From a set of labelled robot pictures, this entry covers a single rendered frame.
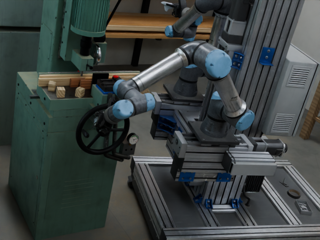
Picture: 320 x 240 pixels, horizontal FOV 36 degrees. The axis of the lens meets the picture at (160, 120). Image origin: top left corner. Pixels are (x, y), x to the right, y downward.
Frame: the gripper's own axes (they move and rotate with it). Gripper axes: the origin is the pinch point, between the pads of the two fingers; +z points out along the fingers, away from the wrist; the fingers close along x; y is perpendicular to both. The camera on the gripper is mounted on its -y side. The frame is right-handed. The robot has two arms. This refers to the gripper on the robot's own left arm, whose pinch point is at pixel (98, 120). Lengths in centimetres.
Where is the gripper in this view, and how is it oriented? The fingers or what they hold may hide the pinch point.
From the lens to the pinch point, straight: 232.6
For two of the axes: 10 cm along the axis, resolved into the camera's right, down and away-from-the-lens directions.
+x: 8.4, 4.4, 3.2
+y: -3.2, 8.7, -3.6
